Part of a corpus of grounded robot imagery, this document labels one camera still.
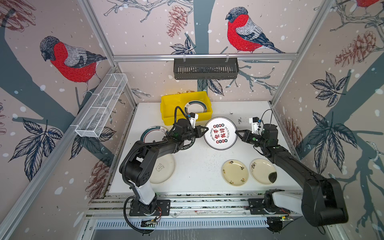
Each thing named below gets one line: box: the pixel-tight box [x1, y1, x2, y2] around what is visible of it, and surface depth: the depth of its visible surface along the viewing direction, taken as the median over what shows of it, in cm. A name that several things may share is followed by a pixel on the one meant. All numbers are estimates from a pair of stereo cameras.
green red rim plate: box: [184, 100, 207, 115], surface depth 120 cm
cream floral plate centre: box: [222, 159, 249, 187], surface depth 86 cm
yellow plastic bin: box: [160, 91, 213, 126], surface depth 120 cm
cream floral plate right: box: [249, 158, 277, 185], surface depth 86 cm
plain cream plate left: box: [149, 154, 176, 184], surface depth 88 cm
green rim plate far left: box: [140, 126, 169, 143], surface depth 105 cm
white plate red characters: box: [204, 116, 238, 151], surface depth 87 cm
